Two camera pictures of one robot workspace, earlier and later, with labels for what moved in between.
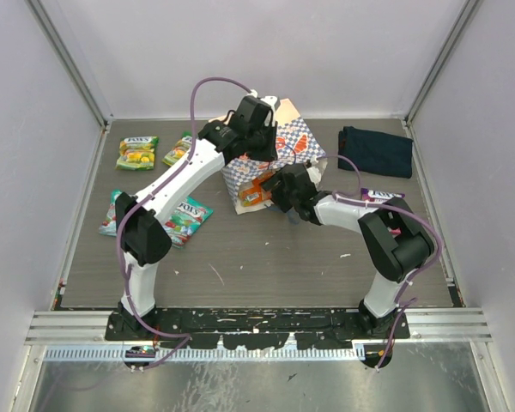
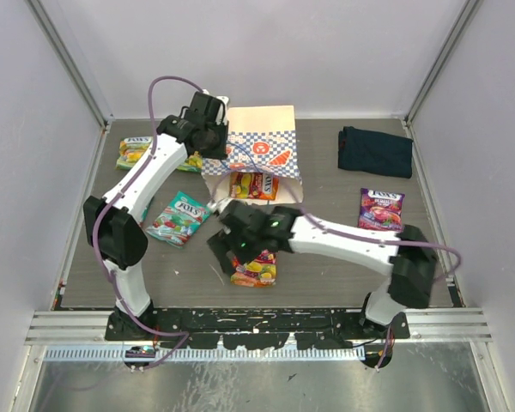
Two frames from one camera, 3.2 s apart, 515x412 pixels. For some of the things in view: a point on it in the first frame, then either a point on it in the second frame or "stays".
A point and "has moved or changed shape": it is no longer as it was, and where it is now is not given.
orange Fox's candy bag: (257, 194) → (261, 272)
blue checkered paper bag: (295, 144) has moved or changed shape
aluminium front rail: (91, 327) stays
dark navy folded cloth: (374, 153) stays
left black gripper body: (262, 144) → (215, 144)
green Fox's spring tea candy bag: (137, 153) stays
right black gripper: (276, 197) → (221, 243)
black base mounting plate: (254, 329) stays
